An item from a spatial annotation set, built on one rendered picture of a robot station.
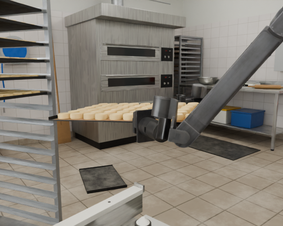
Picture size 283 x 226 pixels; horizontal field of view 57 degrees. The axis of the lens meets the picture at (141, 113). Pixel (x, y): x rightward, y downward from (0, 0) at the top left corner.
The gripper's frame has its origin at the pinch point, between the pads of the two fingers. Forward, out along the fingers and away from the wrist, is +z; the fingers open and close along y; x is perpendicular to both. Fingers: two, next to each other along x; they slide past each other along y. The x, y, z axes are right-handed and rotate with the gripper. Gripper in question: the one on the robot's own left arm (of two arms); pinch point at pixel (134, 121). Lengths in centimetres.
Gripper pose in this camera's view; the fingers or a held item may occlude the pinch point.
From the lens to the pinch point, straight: 90.0
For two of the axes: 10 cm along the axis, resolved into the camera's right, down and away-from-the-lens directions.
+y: 0.3, 9.9, 1.5
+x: 9.1, -0.9, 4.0
